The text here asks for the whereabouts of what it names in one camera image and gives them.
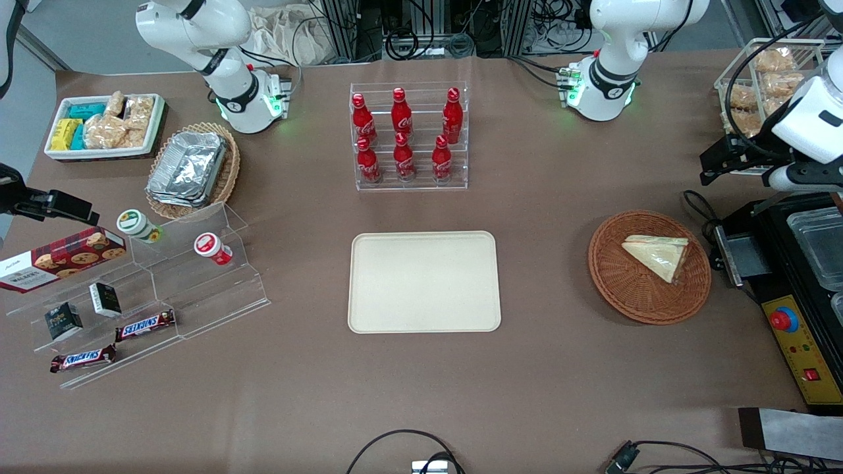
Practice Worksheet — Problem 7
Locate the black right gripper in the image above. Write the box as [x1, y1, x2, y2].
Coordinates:
[0, 163, 100, 226]

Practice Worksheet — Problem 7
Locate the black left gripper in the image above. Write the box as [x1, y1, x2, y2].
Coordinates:
[699, 134, 791, 186]

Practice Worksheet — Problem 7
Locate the triangle sandwich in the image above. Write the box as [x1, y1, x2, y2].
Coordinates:
[622, 234, 690, 284]

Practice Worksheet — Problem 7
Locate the white rectangular snack tray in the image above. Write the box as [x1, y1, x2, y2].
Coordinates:
[43, 93, 167, 162]

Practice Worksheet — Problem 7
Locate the round brown wicker basket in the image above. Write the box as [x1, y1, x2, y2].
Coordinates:
[587, 209, 713, 326]

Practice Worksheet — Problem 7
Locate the oval light wicker basket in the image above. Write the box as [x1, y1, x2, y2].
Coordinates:
[145, 122, 241, 221]

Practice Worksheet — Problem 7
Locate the beige plastic serving tray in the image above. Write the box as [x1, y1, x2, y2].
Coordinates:
[348, 230, 502, 334]

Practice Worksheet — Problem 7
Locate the red tartan cookie box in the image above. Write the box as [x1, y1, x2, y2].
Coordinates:
[0, 226, 127, 294]

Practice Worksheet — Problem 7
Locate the green lid yogurt cup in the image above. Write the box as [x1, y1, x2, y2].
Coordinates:
[117, 209, 163, 244]

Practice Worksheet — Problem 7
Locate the yellow snack pack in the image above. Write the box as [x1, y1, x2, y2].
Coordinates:
[51, 118, 83, 151]

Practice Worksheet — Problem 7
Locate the small black box white label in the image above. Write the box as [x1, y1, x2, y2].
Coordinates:
[89, 282, 123, 318]

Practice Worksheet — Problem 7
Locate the small black box gold print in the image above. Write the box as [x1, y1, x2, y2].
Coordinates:
[44, 302, 84, 342]

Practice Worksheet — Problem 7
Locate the aluminium foil container stack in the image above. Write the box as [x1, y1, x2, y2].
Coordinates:
[146, 131, 229, 209]

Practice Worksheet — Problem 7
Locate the brown snickers bar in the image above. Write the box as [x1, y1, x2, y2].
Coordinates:
[115, 309, 177, 342]
[50, 344, 117, 374]

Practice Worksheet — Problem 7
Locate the red lid yogurt cup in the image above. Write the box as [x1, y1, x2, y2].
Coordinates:
[194, 232, 233, 267]

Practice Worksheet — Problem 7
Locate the clear acrylic step riser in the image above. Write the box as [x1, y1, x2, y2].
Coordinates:
[5, 244, 185, 390]
[128, 202, 271, 340]

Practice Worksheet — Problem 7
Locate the red emergency stop button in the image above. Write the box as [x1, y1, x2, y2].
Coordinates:
[769, 306, 800, 334]

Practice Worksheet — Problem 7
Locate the black sealing machine yellow panel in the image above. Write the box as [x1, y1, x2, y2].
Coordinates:
[715, 191, 843, 415]

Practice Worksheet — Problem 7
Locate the red cola bottle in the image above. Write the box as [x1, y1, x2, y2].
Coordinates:
[431, 135, 453, 183]
[442, 87, 464, 144]
[356, 136, 382, 184]
[351, 93, 378, 147]
[391, 88, 414, 139]
[393, 132, 416, 182]

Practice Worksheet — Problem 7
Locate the beige cloth bag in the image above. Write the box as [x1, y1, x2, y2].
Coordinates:
[247, 5, 330, 66]

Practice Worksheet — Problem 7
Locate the grey metal plate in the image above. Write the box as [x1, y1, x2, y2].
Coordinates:
[738, 407, 843, 461]

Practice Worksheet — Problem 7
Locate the clear acrylic bottle rack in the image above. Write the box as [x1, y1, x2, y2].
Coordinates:
[349, 82, 469, 192]

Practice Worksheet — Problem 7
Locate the black machine power cable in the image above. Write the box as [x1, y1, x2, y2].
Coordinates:
[682, 190, 725, 271]

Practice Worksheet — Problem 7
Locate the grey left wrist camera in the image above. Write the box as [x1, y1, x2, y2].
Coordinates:
[767, 161, 843, 193]

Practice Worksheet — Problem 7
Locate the white wire rack basket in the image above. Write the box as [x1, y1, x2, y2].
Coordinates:
[715, 38, 827, 175]

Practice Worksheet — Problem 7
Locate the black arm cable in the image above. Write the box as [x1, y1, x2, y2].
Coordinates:
[732, 13, 843, 160]

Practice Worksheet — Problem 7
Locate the aluminium frame post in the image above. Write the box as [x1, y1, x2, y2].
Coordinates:
[319, 0, 384, 63]
[501, 0, 535, 57]

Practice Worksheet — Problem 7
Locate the black cable with plug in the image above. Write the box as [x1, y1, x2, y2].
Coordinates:
[605, 440, 843, 474]

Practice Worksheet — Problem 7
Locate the black looped cable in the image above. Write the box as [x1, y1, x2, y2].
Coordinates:
[346, 429, 465, 474]

